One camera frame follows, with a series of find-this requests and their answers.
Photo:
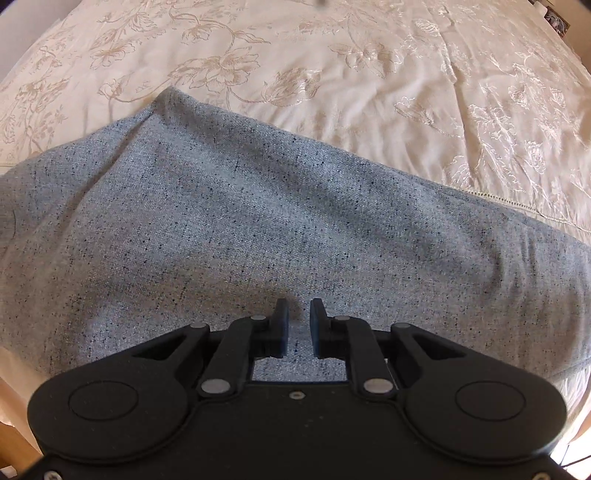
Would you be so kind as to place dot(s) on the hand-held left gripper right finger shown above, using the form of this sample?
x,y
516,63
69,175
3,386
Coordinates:
x,y
316,332

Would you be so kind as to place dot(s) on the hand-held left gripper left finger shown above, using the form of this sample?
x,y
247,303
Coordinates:
x,y
281,332

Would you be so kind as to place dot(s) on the blue-grey speckled pants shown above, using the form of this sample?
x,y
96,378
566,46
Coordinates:
x,y
231,221

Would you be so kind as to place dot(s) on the white bed sheet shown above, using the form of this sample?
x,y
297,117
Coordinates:
x,y
572,387

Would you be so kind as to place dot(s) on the cream embroidered bedspread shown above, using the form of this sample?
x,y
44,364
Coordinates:
x,y
346,69

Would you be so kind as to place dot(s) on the dark photo frame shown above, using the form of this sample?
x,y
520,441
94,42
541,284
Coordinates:
x,y
555,21

